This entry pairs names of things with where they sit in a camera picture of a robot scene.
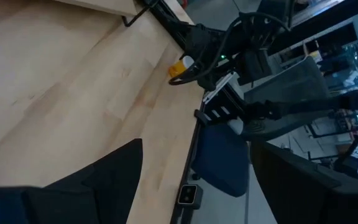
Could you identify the silver frame bracket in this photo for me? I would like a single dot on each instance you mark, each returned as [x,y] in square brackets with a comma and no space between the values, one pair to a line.
[219,87]

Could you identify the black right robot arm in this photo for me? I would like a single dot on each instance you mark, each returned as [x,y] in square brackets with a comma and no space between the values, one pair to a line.
[259,37]

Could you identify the orange bottle white cap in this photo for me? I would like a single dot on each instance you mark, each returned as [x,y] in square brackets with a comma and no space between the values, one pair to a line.
[177,69]

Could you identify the blue office chair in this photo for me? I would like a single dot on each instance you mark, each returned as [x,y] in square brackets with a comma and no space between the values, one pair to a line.
[222,161]

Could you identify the metal storage rack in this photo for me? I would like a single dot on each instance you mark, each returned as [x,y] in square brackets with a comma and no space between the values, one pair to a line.
[353,56]

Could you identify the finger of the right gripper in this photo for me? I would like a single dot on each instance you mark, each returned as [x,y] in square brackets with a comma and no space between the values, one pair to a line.
[206,79]
[194,46]

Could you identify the grey mesh office chair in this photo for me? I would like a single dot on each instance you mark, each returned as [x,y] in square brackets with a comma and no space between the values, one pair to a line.
[291,84]

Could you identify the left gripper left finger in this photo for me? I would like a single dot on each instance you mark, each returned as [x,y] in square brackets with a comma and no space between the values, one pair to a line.
[73,202]

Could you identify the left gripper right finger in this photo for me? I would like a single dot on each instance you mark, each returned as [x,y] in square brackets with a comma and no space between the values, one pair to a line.
[306,202]

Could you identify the grey depth camera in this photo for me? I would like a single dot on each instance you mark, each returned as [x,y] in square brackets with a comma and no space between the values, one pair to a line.
[189,195]

